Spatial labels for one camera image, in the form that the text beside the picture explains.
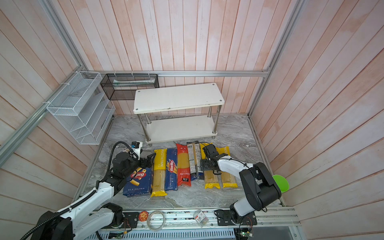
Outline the yellow pastatime spaghetti bag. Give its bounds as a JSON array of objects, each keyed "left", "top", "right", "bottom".
[
  {"left": 151, "top": 149, "right": 167, "bottom": 197},
  {"left": 200, "top": 142, "right": 221, "bottom": 189},
  {"left": 216, "top": 147, "right": 238, "bottom": 188}
]

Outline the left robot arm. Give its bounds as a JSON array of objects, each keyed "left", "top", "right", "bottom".
[{"left": 22, "top": 152, "right": 156, "bottom": 240}]

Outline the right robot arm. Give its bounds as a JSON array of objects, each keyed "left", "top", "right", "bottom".
[{"left": 202, "top": 144, "right": 282, "bottom": 220}]

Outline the white two-tier shelf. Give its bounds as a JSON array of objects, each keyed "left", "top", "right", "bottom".
[{"left": 133, "top": 83, "right": 225, "bottom": 145}]

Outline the clear blue spaghetti bag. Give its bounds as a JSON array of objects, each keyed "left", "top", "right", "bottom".
[{"left": 187, "top": 141, "right": 204, "bottom": 181}]

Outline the blue Barilla rigatoni box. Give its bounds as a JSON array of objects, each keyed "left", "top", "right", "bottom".
[{"left": 123, "top": 168, "right": 153, "bottom": 197}]

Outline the blue Barilla spaghetti box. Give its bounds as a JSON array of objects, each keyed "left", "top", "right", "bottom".
[{"left": 165, "top": 149, "right": 178, "bottom": 191}]

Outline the red spaghetti bag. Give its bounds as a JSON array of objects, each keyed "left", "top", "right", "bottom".
[{"left": 176, "top": 144, "right": 191, "bottom": 187}]

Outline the small clear plastic box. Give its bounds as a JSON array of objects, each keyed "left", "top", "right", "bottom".
[{"left": 193, "top": 210, "right": 209, "bottom": 228}]

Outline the red round sticker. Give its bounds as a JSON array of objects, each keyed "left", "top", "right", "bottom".
[{"left": 139, "top": 211, "right": 149, "bottom": 222}]

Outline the green round object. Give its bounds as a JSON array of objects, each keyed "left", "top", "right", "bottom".
[{"left": 273, "top": 175, "right": 290, "bottom": 193}]

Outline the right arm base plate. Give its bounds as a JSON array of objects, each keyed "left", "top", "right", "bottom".
[{"left": 214, "top": 210, "right": 258, "bottom": 226}]

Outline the clear tape ring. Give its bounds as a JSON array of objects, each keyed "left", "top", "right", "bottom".
[{"left": 146, "top": 210, "right": 167, "bottom": 231}]

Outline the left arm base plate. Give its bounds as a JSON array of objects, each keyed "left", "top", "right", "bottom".
[{"left": 103, "top": 212, "right": 139, "bottom": 229}]

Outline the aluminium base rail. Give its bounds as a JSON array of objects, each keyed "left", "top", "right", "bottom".
[{"left": 50, "top": 206, "right": 302, "bottom": 233}]

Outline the black wire mesh basket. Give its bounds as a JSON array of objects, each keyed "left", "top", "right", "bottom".
[{"left": 101, "top": 73, "right": 159, "bottom": 101}]

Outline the white wire mesh organizer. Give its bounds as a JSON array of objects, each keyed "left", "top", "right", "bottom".
[{"left": 47, "top": 72, "right": 115, "bottom": 145}]

